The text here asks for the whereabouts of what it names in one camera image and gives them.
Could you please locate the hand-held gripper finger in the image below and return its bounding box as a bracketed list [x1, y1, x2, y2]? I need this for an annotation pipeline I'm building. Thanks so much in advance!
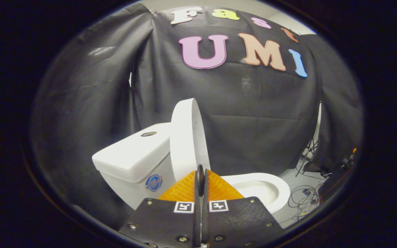
[201, 165, 283, 247]
[119, 170, 201, 248]

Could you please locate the white toilet lid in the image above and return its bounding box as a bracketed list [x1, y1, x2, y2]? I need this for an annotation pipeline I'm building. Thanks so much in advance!
[170, 98, 211, 182]

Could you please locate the white toilet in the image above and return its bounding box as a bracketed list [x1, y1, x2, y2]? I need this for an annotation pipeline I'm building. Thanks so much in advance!
[92, 122, 291, 224]

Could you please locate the black backdrop cloth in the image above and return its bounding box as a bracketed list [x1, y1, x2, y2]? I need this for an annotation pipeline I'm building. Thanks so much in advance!
[31, 2, 364, 228]

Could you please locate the black tripod stand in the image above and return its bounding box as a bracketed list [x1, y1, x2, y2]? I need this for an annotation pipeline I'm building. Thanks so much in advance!
[295, 138, 318, 177]

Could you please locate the black cloth covered stand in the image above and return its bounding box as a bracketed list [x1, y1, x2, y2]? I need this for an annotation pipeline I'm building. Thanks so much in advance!
[317, 161, 353, 204]

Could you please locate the black coiled floor cable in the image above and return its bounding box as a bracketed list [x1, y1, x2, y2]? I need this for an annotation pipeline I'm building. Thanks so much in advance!
[287, 185, 320, 211]

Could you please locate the red cable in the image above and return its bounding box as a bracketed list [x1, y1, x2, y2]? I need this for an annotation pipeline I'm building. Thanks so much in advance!
[317, 169, 351, 197]

